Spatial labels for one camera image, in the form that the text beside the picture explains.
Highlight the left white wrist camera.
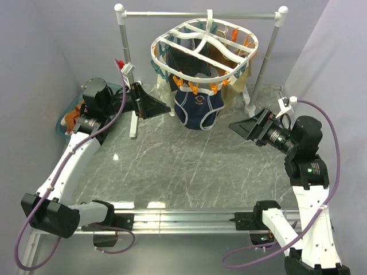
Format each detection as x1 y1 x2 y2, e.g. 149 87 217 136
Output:
117 60 135 77

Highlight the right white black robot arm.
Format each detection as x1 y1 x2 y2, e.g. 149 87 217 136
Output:
229 108 351 274

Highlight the white silver clothes rack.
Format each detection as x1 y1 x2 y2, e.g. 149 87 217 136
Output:
114 3 289 139

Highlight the orange brown garment in basket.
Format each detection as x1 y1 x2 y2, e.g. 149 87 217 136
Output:
60 104 82 135

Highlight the purple cable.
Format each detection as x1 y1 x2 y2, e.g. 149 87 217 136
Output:
222 99 341 269
14 58 136 270

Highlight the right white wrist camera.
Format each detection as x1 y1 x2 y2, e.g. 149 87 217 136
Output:
277 96 298 117

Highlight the khaki tan underwear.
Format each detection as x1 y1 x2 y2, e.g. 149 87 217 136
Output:
221 61 252 113

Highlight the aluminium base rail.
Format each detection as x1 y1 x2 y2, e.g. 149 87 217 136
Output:
17 208 345 275

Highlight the white round clip hanger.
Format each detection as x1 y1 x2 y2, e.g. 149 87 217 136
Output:
151 9 259 95

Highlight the navy blue bear underwear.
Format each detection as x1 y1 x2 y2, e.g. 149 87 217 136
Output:
174 90 225 131

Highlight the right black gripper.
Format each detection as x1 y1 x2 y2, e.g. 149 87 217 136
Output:
228 106 298 154

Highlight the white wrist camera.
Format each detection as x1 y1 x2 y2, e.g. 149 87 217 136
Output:
277 96 298 117
117 60 135 77

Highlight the brown orange underwear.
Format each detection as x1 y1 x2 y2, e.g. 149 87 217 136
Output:
208 29 248 68

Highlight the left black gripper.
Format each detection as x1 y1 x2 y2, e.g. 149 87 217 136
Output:
103 82 171 120

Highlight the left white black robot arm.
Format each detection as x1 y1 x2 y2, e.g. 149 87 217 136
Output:
21 77 170 238

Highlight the navy striped underwear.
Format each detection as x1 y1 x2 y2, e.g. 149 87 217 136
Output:
166 43 219 92

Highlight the teal plastic laundry basket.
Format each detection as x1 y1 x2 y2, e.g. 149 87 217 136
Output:
54 81 123 138

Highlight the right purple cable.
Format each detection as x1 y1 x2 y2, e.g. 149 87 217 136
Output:
222 99 341 269

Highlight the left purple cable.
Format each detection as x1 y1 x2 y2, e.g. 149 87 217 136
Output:
14 58 136 270

